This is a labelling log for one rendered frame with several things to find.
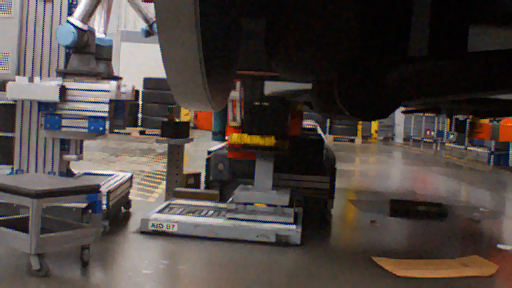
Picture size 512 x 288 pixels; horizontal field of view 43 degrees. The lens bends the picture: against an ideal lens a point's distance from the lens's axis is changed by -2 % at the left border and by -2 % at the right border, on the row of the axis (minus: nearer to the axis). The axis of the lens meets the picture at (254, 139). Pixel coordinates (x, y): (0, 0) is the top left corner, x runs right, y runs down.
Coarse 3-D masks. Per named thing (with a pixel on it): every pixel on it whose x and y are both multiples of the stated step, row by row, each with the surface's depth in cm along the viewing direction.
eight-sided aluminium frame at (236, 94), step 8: (232, 88) 342; (240, 88) 390; (232, 96) 341; (240, 96) 344; (232, 104) 349; (240, 104) 349; (232, 112) 351; (240, 112) 352; (232, 120) 354; (240, 120) 355
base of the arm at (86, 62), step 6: (72, 54) 334; (78, 54) 331; (84, 54) 332; (90, 54) 334; (72, 60) 333; (78, 60) 331; (84, 60) 331; (90, 60) 334; (72, 66) 331; (78, 66) 330; (84, 66) 330; (90, 66) 332
